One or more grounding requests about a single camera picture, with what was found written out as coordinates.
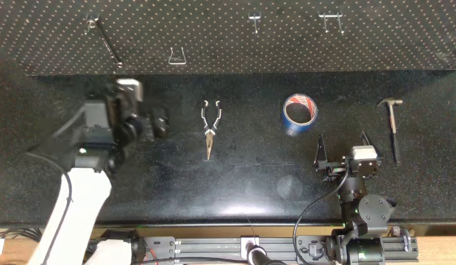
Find black and white pliers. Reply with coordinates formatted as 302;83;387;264
200;99;223;161

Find mounting rail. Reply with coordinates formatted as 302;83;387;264
0;225;420;265

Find hammer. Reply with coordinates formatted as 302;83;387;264
377;97;404;164

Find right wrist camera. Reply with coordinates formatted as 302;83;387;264
350;144;379;162

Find wrench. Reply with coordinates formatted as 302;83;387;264
85;18;124;69

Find roll of blue tape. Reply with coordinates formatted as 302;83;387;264
281;93;319;135

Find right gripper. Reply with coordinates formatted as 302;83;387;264
313;130;382;183

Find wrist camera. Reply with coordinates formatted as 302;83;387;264
115;78;144;103
350;144;379;162

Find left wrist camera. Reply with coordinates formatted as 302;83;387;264
115;78;144;103

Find black pegboard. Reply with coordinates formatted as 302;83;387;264
0;0;456;77

